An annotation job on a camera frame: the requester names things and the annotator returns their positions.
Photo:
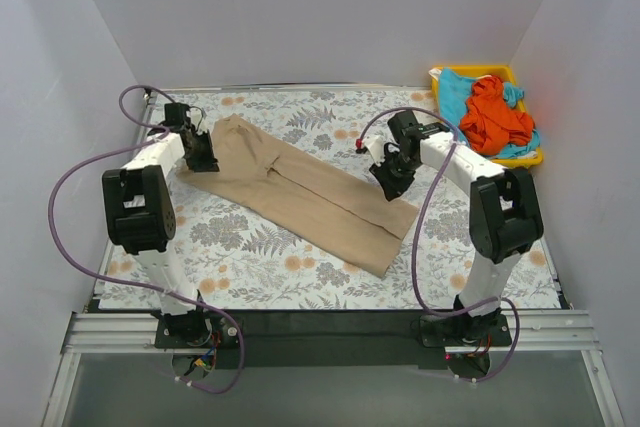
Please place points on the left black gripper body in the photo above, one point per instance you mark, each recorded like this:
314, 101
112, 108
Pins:
201, 156

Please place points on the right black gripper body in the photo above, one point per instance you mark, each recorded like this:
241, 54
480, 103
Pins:
392, 179

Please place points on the beige t shirt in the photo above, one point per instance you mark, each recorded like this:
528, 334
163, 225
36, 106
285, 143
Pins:
343, 215

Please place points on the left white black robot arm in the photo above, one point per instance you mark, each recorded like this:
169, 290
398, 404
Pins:
141, 219

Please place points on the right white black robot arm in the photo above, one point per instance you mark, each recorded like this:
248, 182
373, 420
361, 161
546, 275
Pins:
504, 215

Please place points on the turquoise t shirt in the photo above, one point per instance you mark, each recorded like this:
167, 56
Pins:
485, 105

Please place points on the orange t shirt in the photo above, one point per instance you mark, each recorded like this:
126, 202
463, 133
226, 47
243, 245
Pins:
490, 124

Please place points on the floral patterned table mat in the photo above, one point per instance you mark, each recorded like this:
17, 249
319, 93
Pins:
238, 260

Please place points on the yellow plastic bin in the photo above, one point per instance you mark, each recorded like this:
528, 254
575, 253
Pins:
451, 86

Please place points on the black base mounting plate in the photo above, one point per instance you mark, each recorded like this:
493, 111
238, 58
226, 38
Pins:
334, 338

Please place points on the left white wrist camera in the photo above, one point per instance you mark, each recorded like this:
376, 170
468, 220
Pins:
200, 122

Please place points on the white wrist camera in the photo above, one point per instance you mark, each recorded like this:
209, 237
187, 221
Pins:
374, 146
200, 122

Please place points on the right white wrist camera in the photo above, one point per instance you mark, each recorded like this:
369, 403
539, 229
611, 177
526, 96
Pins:
374, 146

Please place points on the aluminium frame rail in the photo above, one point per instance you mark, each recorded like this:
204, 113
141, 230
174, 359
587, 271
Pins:
540, 330

